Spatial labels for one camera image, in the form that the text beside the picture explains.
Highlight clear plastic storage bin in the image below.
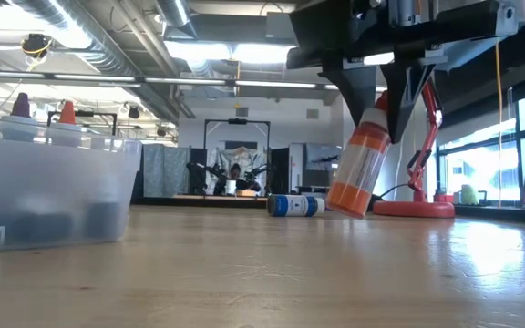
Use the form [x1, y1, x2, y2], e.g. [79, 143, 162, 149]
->
[0, 111, 144, 254]

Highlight red desk lamp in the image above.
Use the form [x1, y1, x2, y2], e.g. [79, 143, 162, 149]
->
[373, 79, 456, 219]

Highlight black lamp cable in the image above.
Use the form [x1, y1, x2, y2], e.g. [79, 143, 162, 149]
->
[370, 182, 412, 206]

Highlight black cabinet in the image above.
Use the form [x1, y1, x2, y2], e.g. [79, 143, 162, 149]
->
[270, 146, 292, 196]

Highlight black ceiling cable reel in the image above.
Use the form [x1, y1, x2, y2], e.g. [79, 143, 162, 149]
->
[20, 32, 53, 59]

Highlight black station frame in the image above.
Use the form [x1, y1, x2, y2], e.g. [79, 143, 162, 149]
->
[203, 118, 272, 197]
[46, 110, 118, 138]

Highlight gray partition screen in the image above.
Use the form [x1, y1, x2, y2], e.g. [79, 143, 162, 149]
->
[142, 144, 191, 198]

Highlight large blue food coloring bottle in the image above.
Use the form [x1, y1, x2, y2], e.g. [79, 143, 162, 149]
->
[266, 194, 330, 218]

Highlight gray equipment cabinet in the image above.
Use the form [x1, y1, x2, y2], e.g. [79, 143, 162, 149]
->
[302, 142, 344, 188]

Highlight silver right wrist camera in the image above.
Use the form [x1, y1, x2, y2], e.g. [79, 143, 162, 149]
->
[387, 0, 429, 27]

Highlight round silver ventilation duct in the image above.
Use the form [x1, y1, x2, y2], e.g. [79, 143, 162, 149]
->
[11, 0, 198, 124]
[155, 0, 198, 40]

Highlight yellow cable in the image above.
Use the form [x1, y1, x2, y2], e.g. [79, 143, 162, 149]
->
[492, 39, 505, 206]

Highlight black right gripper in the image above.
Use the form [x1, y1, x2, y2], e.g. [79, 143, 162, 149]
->
[286, 0, 525, 145]

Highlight pale green bottle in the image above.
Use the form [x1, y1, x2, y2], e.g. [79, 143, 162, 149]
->
[458, 177, 480, 206]

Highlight large orange-banded coloring bottle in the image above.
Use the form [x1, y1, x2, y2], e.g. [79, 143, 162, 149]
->
[324, 90, 392, 220]

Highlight gray ceiling unit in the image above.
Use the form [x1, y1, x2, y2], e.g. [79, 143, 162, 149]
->
[265, 11, 296, 46]

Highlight silver fabric cover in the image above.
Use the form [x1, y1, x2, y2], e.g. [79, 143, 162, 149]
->
[207, 145, 268, 183]

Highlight black metal table frame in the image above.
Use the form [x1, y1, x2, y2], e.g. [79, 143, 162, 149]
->
[129, 194, 525, 227]

